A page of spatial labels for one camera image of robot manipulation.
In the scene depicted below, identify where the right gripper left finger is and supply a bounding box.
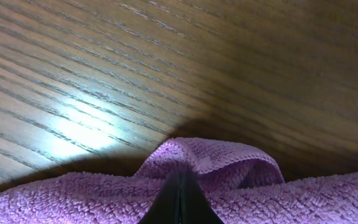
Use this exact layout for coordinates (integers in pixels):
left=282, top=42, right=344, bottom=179
left=139, top=172, right=181, bottom=224

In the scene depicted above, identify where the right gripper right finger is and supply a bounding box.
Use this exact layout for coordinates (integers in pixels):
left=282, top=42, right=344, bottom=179
left=180, top=171, right=223, bottom=224

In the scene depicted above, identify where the purple microfiber cloth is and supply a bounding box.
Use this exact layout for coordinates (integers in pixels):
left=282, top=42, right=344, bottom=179
left=0, top=138, right=358, bottom=223

